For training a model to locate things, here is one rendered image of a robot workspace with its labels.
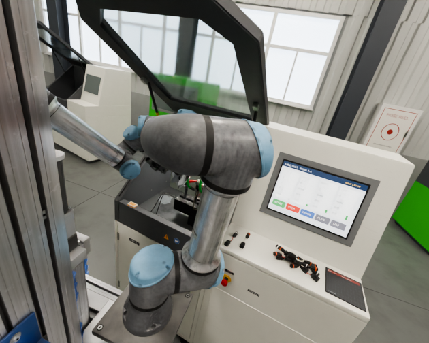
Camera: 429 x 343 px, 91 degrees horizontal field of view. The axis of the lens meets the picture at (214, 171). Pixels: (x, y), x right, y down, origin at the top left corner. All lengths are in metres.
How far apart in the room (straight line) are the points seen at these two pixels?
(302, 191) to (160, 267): 0.82
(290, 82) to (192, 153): 4.74
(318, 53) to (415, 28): 1.50
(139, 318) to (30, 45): 0.66
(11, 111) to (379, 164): 1.24
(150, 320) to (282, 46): 4.86
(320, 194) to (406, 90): 4.41
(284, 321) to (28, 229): 1.14
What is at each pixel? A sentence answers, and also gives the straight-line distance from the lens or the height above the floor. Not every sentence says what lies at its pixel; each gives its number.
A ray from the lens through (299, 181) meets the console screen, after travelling 1.18.
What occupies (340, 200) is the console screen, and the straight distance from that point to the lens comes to 1.21.
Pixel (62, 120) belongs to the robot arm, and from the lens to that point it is 0.78.
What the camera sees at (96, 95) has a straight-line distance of 4.08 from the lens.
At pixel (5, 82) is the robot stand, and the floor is 1.69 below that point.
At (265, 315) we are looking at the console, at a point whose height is 0.70.
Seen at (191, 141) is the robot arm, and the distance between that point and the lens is 0.34.
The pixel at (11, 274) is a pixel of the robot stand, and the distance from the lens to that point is 0.51.
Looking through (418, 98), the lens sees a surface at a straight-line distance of 5.54.
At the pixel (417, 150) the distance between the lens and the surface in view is 5.81.
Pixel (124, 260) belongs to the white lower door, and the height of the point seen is 0.48.
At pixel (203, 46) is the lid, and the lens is 0.86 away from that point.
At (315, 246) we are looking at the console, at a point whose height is 1.04.
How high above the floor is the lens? 1.74
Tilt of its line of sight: 24 degrees down
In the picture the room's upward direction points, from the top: 11 degrees clockwise
